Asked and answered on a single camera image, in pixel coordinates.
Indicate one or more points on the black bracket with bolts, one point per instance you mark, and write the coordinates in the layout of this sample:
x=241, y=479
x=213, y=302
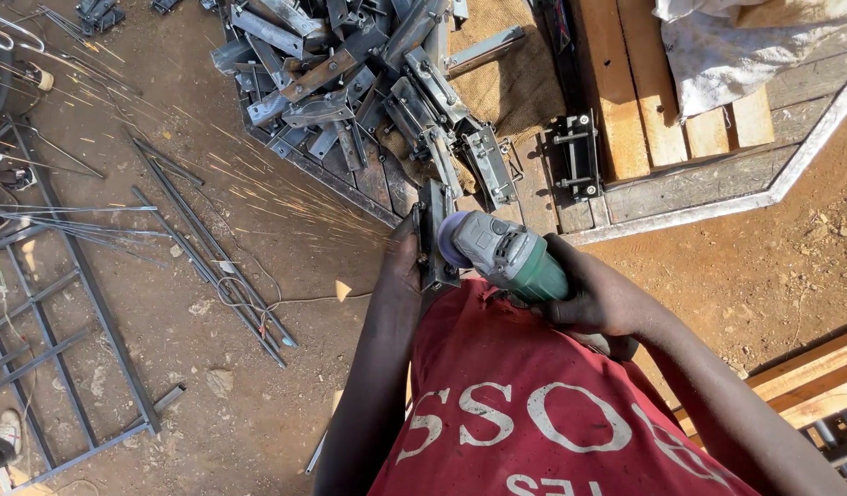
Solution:
x=580, y=155

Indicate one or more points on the person's right hand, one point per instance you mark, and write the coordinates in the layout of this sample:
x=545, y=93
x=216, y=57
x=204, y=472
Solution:
x=599, y=296

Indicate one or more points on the steel bracket with bolts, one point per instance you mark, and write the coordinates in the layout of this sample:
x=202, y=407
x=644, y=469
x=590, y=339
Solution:
x=437, y=220

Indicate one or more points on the person's right fingers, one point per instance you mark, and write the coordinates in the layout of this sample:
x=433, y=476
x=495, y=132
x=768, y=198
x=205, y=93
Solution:
x=551, y=313

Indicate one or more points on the welded steel grid frame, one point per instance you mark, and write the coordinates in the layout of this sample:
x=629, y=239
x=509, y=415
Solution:
x=72, y=344

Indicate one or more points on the bundle of thin steel rods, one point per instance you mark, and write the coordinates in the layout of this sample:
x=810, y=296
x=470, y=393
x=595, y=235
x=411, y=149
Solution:
x=65, y=224

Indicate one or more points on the bundle of square steel bars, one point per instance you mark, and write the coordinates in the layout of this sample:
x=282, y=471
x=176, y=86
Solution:
x=210, y=255

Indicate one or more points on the pile of steel brackets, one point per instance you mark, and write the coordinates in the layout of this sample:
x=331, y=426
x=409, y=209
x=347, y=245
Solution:
x=341, y=76

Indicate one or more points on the scattered thin steel rods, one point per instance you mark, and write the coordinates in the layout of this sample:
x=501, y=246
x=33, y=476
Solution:
x=72, y=52

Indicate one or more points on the light wooden planks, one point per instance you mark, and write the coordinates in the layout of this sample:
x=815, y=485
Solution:
x=623, y=89

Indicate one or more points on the person's left hand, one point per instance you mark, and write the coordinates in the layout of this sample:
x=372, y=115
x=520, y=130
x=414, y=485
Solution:
x=403, y=262

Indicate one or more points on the green grey angle grinder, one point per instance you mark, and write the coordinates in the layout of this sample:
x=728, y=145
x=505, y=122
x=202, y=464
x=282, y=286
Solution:
x=509, y=251

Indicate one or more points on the brown burlap sack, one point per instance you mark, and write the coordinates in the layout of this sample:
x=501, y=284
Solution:
x=513, y=82

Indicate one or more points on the red printed shirt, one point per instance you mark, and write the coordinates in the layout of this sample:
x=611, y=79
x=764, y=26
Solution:
x=534, y=413

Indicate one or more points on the white woven sack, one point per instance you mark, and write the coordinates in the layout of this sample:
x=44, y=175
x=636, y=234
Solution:
x=733, y=48

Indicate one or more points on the black metal parts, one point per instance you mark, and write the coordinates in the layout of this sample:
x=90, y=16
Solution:
x=98, y=14

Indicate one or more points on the wooden platform with metal frame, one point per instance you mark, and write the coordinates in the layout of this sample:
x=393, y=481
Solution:
x=795, y=124

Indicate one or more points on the wooden beams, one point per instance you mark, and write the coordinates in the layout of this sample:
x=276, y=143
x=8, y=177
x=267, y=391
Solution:
x=809, y=386

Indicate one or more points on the person's left fingers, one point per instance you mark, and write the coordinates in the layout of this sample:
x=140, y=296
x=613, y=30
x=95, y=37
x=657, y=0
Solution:
x=418, y=241

